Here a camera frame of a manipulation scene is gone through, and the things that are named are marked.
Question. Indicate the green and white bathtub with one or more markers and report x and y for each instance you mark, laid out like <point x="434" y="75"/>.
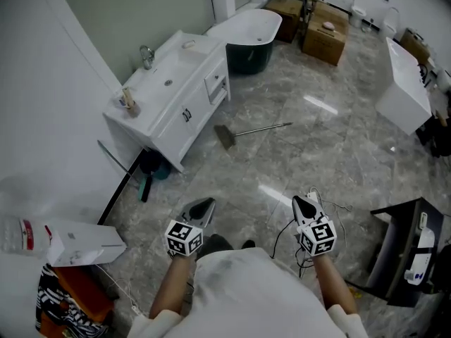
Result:
<point x="246" y="23"/>

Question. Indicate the large brown cardboard box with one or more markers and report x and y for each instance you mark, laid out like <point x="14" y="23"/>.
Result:
<point x="322" y="46"/>

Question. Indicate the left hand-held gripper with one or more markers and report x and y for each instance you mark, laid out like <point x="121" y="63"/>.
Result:
<point x="183" y="238"/>

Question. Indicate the white cabinet right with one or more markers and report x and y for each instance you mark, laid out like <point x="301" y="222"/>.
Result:
<point x="401" y="83"/>

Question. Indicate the person's left black shoe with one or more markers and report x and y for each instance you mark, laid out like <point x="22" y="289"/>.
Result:
<point x="215" y="245"/>

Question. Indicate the teal floor brush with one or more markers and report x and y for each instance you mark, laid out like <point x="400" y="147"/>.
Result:
<point x="144" y="188"/>

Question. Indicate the black and white patterned cloth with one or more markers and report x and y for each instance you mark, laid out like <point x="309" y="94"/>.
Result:
<point x="49" y="294"/>

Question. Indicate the black plastic bag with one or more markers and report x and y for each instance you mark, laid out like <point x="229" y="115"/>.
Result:
<point x="149" y="162"/>

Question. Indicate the white vanity cabinet with sink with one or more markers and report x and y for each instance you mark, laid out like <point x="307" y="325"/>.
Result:
<point x="151" y="93"/>

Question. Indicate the metal sink drain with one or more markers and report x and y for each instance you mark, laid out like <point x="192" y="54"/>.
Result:
<point x="168" y="82"/>

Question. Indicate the small brown cardboard box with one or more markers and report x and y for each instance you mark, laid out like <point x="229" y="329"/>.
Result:
<point x="414" y="46"/>

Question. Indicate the teal basin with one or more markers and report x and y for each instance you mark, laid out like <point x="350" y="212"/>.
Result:
<point x="163" y="173"/>

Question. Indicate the person's left forearm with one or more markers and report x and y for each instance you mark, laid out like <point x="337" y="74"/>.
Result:
<point x="172" y="287"/>

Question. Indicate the person's black shoe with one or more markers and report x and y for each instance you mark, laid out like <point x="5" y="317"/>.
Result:
<point x="215" y="245"/>
<point x="248" y="244"/>

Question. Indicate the person's right forearm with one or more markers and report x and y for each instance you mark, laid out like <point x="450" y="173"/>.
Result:
<point x="334" y="283"/>

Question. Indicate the white soap dish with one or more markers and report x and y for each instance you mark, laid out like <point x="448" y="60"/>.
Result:
<point x="188" y="44"/>

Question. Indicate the white device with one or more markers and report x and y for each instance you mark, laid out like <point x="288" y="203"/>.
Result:
<point x="421" y="255"/>

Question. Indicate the clear plastic bottle red label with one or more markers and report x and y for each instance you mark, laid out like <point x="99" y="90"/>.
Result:
<point x="21" y="236"/>

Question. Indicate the person's right black shoe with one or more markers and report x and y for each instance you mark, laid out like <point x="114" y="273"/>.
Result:
<point x="248" y="244"/>

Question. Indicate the clear plastic packet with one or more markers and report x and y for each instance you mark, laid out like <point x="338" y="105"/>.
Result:
<point x="121" y="102"/>

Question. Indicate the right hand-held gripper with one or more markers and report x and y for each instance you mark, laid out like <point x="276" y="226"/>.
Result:
<point x="319" y="238"/>

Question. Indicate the chrome faucet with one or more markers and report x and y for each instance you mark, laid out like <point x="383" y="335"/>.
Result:
<point x="146" y="60"/>

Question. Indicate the white carton box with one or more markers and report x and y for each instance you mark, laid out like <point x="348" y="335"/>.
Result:
<point x="84" y="241"/>

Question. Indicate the small pink object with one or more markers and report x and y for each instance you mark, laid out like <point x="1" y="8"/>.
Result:
<point x="328" y="25"/>

